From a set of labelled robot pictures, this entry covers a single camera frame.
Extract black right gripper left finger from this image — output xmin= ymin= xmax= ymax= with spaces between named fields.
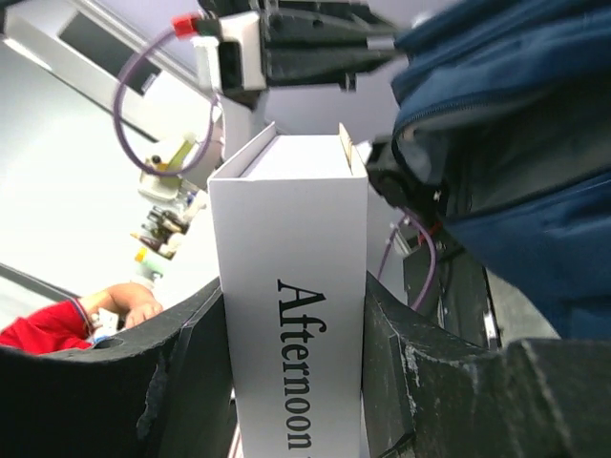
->
xmin=1 ymin=281 xmax=236 ymax=457

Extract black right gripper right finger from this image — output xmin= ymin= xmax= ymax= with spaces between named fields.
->
xmin=362 ymin=278 xmax=610 ymax=457

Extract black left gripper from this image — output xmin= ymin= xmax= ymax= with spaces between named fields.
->
xmin=259 ymin=1 xmax=399 ymax=92

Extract navy blue student backpack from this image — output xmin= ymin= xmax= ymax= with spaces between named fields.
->
xmin=370 ymin=1 xmax=610 ymax=340

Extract person in red sleeve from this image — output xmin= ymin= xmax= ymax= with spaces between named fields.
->
xmin=1 ymin=282 xmax=163 ymax=355

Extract cluttered background shelf items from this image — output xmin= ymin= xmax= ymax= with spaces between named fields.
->
xmin=131 ymin=128 xmax=225 ymax=285

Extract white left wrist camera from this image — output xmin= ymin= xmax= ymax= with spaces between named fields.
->
xmin=172 ymin=11 xmax=267 ymax=94

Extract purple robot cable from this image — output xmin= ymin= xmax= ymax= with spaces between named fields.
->
xmin=376 ymin=207 xmax=438 ymax=314

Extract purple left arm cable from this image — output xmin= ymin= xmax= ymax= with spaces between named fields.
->
xmin=113 ymin=26 xmax=223 ymax=178

